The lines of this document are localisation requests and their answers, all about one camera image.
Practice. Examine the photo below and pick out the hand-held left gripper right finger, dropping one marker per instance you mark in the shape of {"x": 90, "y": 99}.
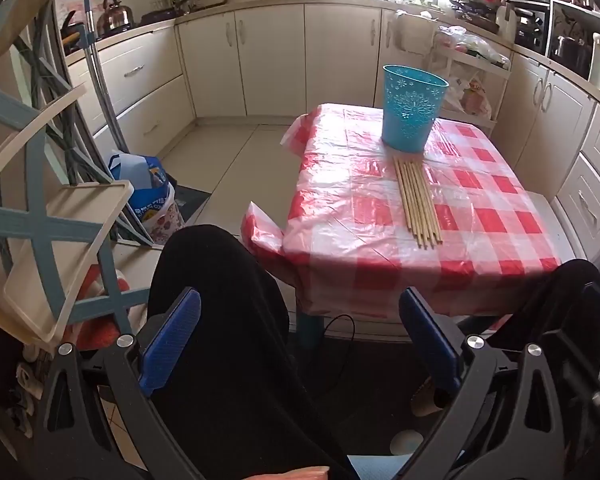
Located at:
{"x": 430, "y": 345}

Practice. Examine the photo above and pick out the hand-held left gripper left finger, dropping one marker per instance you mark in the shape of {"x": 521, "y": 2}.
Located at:
{"x": 172, "y": 342}

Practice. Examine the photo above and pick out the bundle of wooden chopsticks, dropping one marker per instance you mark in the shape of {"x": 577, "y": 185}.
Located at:
{"x": 417, "y": 200}

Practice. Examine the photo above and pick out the teal perforated bucket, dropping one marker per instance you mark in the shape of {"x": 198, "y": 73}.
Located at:
{"x": 410, "y": 110}

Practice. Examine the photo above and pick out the tan slipper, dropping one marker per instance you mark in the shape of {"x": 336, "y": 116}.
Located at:
{"x": 422, "y": 402}

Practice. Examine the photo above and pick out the person's left leg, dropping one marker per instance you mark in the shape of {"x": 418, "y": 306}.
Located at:
{"x": 230, "y": 310}

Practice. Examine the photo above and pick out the person's leg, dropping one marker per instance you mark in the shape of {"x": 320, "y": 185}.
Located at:
{"x": 572, "y": 280}
{"x": 230, "y": 310}

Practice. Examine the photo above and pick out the red white cloth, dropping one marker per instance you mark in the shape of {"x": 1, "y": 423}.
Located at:
{"x": 97, "y": 332}

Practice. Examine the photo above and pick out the person's right leg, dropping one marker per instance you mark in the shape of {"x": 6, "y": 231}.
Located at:
{"x": 572, "y": 280}

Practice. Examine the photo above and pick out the dark blue dustpan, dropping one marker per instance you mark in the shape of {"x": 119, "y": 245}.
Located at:
{"x": 192, "y": 205}

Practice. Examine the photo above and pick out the blue white printed bag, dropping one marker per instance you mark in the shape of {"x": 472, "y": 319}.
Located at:
{"x": 152, "y": 200}

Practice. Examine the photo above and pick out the red checked plastic tablecloth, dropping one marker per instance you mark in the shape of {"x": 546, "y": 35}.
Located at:
{"x": 360, "y": 210}

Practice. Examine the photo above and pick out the plastic bag with pink contents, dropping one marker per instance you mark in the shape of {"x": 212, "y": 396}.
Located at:
{"x": 472, "y": 97}

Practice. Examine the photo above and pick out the cream cabinet under ovens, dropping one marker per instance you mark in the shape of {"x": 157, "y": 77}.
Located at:
{"x": 555, "y": 125}

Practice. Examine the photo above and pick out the cream drawer unit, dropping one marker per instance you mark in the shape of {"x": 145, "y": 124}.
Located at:
{"x": 140, "y": 90}

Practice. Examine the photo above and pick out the white trolley rack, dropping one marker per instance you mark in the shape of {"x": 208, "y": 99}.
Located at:
{"x": 485, "y": 72}

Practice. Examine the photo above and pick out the cream cabinet under window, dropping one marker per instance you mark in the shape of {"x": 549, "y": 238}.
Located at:
{"x": 280, "y": 60}

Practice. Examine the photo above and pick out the clear plastic bags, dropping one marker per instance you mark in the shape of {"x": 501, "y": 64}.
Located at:
{"x": 472, "y": 45}

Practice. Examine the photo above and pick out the white hanging plastic bag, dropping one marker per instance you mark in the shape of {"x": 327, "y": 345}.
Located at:
{"x": 409, "y": 32}

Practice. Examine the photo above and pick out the black gas stove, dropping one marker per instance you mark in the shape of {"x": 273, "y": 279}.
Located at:
{"x": 157, "y": 16}

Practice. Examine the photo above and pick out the black pan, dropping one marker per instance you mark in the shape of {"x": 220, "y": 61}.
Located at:
{"x": 72, "y": 30}

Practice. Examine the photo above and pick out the steel kettle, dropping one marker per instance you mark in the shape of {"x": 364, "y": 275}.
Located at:
{"x": 114, "y": 17}

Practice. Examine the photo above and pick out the white jug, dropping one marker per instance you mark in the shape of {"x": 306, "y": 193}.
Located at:
{"x": 506, "y": 22}

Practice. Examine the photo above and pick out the black toaster oven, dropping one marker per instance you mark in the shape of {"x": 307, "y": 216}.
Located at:
{"x": 530, "y": 27}

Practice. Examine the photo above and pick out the black glass oven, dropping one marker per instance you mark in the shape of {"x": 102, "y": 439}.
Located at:
{"x": 575, "y": 42}

